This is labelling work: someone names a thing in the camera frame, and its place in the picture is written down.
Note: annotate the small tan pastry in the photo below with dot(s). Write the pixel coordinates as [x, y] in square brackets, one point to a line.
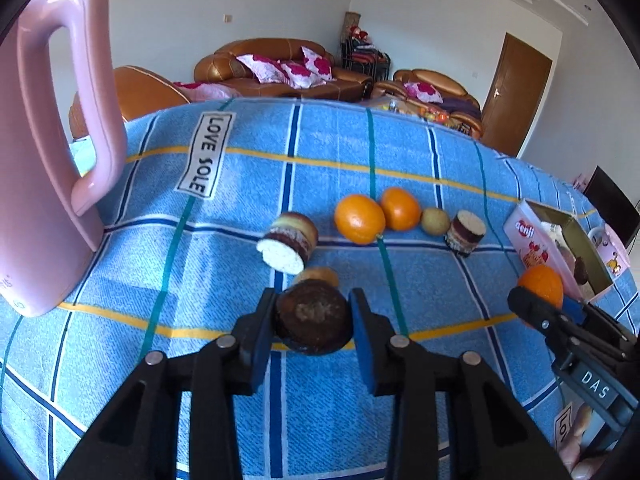
[316, 276]

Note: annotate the wooden coffee table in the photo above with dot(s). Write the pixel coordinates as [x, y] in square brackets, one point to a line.
[410, 108]

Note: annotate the purple cloth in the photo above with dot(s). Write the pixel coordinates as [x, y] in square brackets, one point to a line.
[459, 106]

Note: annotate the pink tin box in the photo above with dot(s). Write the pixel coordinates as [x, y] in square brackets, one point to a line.
[532, 237]

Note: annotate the dark round chocolate cake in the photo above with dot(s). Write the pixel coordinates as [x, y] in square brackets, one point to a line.
[311, 317]

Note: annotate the brown wooden door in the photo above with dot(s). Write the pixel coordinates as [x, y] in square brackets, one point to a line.
[515, 95]

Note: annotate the pink electric kettle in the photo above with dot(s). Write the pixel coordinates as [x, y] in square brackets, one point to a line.
[40, 185]

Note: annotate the orange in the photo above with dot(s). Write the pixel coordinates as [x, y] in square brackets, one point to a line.
[541, 282]
[359, 220]
[401, 208]

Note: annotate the red flower decoration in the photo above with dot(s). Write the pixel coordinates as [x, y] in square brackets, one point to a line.
[360, 32]

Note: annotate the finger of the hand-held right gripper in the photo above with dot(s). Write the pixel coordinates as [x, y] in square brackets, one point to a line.
[530, 310]
[574, 310]

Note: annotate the layered cake roll white end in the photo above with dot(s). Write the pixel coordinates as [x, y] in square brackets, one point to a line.
[290, 242]

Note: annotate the brown leather sofa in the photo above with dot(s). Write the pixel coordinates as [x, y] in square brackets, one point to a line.
[220, 67]

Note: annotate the black television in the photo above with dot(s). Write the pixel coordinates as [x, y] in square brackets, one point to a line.
[612, 205]

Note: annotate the printed paper sheet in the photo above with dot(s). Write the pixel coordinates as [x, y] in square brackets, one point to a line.
[552, 234]

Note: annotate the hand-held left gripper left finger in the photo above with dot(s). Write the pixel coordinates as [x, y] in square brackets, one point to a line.
[260, 347]

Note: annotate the pink printed tin lid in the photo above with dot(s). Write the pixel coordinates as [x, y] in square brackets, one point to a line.
[614, 255]

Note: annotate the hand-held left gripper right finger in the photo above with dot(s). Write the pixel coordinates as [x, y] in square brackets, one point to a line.
[362, 347]

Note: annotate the small layered cake piece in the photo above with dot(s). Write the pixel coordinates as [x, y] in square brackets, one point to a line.
[465, 234]

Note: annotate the white pink floral pillow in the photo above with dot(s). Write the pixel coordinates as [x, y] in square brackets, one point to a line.
[297, 75]
[422, 91]
[257, 67]
[317, 62]

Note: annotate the brown leather armchair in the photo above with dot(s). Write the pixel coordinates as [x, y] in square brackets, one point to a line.
[142, 95]
[450, 85]

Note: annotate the person's right hand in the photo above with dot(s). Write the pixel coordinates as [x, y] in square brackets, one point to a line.
[580, 452]

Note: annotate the stack of dark chairs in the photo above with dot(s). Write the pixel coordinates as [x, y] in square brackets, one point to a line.
[362, 62]

